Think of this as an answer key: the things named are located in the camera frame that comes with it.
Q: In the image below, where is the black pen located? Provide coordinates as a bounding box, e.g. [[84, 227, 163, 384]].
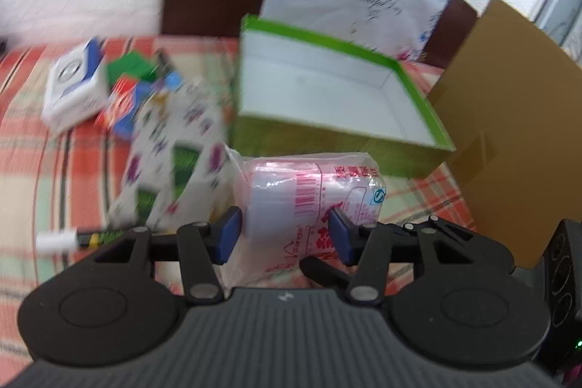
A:
[[152, 48, 174, 75]]

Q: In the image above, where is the small green box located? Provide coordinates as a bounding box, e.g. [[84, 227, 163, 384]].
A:
[[107, 52, 158, 86]]

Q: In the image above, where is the red packet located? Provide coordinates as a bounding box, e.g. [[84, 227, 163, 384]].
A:
[[95, 76, 143, 128]]

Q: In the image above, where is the light blue tube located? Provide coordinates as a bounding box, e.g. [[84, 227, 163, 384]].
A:
[[161, 70, 185, 91]]

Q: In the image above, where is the large green box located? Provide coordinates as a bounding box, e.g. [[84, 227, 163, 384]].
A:
[[230, 14, 457, 180]]

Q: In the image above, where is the brown cardboard sheet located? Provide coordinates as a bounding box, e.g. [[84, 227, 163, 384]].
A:
[[427, 0, 582, 271]]

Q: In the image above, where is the white and blue box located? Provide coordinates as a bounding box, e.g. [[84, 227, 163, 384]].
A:
[[41, 38, 112, 135]]

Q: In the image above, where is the white printed plastic bag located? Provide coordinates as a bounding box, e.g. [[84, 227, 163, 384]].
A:
[[107, 76, 234, 234]]

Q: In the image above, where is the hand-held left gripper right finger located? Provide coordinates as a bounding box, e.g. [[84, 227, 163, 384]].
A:
[[299, 207, 514, 305]]

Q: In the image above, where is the blue packet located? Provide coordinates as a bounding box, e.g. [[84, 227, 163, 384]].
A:
[[113, 84, 154, 141]]

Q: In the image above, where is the plastic bag of cups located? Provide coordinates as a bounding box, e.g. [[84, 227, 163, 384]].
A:
[[218, 147, 388, 289]]

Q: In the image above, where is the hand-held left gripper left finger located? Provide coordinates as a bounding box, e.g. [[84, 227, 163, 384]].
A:
[[79, 206, 243, 305]]

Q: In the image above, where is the plaid tablecloth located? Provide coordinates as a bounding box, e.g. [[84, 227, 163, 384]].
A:
[[0, 34, 483, 376]]

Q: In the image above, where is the marker pen with white cap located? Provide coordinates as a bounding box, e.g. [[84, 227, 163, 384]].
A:
[[35, 227, 125, 253]]

